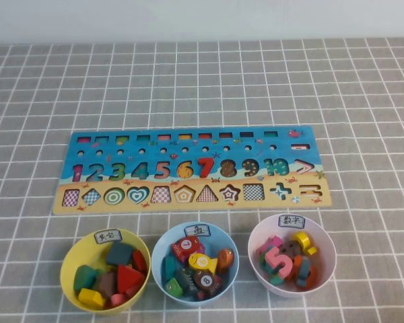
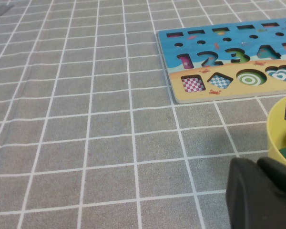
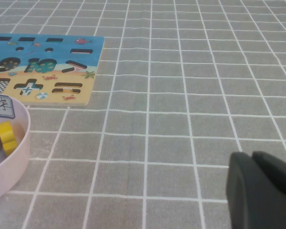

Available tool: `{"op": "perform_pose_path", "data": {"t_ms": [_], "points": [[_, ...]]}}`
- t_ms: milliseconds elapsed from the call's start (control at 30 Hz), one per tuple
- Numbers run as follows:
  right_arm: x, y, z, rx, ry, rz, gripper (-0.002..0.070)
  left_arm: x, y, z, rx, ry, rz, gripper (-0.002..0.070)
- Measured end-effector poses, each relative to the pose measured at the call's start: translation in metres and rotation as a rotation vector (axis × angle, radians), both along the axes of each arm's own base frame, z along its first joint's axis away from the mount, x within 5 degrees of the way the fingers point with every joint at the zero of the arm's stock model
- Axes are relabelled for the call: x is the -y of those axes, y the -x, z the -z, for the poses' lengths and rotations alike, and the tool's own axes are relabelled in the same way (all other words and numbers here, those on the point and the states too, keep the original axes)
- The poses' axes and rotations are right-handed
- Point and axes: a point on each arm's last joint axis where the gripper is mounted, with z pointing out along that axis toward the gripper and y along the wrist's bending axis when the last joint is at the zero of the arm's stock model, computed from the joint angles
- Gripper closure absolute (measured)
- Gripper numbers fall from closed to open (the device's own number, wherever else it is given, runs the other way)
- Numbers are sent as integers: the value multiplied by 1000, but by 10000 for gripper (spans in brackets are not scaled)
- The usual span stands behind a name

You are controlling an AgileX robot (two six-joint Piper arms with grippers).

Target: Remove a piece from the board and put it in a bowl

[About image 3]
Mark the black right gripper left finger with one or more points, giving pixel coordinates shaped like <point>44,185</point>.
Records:
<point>248,195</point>

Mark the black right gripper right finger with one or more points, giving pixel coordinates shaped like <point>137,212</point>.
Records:
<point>281,174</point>

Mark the pink plastic bowl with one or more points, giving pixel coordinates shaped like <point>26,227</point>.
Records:
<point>14,171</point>

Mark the colourful wooden puzzle board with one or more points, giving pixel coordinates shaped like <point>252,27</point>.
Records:
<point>62,51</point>

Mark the yellow wooden number piece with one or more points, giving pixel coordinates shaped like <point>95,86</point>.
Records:
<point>7,136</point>

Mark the blue-grey wooden number piece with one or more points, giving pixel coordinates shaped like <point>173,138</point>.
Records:
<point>1,155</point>

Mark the grey white-grid tablecloth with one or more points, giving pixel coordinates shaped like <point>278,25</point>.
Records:
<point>157,119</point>

